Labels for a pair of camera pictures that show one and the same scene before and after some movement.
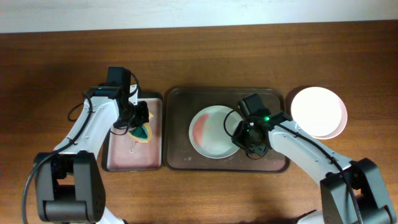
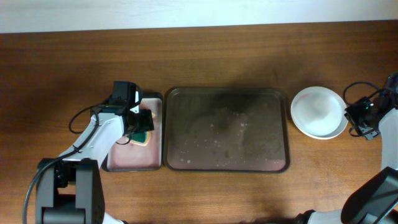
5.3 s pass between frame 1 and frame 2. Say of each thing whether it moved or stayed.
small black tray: stayed
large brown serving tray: stayed
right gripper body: moved
